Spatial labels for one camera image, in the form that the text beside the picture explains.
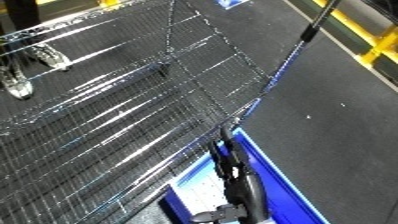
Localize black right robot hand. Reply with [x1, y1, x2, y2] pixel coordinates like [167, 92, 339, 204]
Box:
[190, 124, 272, 224]

